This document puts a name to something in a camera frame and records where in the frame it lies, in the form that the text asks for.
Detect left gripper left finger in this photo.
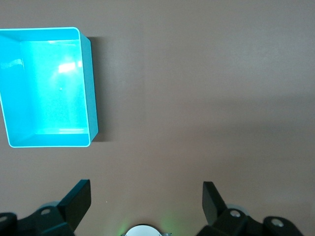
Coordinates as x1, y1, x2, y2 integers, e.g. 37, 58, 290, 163
0, 179, 92, 236

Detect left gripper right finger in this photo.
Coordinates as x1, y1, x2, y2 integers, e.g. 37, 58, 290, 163
198, 181, 302, 236

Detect brown table mat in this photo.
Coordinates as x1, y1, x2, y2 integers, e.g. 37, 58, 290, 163
0, 0, 315, 236

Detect turquoise plastic bin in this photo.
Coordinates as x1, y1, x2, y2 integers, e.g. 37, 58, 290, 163
0, 26, 99, 148

